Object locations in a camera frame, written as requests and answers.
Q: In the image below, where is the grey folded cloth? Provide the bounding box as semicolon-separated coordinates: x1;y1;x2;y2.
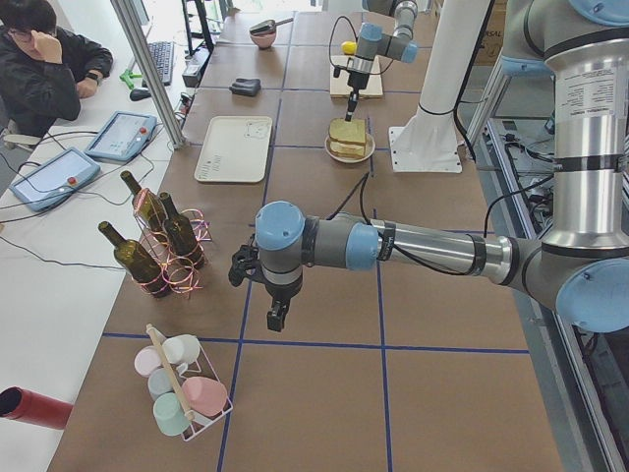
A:
229;78;261;97

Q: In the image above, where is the red cylinder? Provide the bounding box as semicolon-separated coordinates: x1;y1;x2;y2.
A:
1;386;74;430

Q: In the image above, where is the teach pendant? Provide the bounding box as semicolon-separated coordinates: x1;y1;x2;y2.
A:
85;111;157;163
9;147;100;212

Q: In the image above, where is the far teach pendant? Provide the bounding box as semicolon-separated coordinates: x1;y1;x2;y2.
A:
85;111;157;163

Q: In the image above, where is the copper wire bottle rack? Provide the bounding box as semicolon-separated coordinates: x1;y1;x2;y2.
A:
134;208;212;295

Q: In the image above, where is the pink bowl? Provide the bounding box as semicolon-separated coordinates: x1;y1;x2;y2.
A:
250;26;276;49

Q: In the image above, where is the green wine bottle front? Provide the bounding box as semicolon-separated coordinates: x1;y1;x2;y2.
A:
98;221;171;298

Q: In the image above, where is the aluminium frame post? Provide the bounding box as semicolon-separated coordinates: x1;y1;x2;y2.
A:
110;0;188;149

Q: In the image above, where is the green wine bottle back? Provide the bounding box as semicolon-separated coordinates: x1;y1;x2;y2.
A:
120;170;167;244

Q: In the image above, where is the black keyboard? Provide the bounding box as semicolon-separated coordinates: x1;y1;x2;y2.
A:
147;41;175;86

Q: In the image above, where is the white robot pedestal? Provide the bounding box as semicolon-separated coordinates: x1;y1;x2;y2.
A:
389;0;492;173

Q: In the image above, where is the light pink cup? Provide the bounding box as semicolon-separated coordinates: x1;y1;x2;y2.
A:
134;346;162;378

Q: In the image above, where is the bread slice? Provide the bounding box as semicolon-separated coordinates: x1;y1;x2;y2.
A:
328;118;367;145
328;142;366;159

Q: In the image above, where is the grey cup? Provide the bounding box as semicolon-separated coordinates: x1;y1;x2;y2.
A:
147;368;173;400

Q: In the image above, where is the wooden cutting board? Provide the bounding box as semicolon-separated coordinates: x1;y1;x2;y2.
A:
329;55;383;98

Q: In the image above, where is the mint green cup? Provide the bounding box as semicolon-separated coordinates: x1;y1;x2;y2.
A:
152;392;191;437

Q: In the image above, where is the salmon pink cup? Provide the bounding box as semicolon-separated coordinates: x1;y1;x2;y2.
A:
182;377;228;417

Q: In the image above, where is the black computer mouse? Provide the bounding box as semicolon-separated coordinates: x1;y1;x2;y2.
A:
129;88;151;101

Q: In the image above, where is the white round plate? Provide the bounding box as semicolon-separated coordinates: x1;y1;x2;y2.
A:
325;134;375;164

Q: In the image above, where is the white wire cup rack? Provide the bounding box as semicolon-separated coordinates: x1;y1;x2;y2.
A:
144;324;233;442

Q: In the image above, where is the green wine bottle middle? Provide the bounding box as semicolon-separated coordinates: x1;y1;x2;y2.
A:
158;192;205;268

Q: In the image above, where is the seated person in black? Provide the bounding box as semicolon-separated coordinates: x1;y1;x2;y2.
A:
1;1;113;138

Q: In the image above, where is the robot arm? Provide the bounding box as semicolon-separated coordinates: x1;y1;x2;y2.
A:
253;1;628;332
345;0;420;122

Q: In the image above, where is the cream bear tray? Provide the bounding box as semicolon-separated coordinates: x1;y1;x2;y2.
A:
194;116;273;183

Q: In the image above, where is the white cup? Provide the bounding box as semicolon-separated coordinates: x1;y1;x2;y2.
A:
162;334;200;365

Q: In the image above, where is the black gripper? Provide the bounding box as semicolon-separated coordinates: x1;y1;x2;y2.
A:
262;272;303;330
345;71;370;121

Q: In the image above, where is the yellow lemon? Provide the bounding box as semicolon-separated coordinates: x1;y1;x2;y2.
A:
341;41;357;56

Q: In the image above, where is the green wine bottle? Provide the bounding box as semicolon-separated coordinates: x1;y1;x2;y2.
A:
98;221;171;298
158;192;205;268
120;170;167;244

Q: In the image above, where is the bread slice on plate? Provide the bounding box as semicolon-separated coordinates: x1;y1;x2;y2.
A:
328;142;366;159

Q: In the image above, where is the green tool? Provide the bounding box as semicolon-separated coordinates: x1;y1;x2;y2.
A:
119;69;143;90

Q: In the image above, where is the near teach pendant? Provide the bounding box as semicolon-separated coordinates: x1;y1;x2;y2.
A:
9;147;100;212

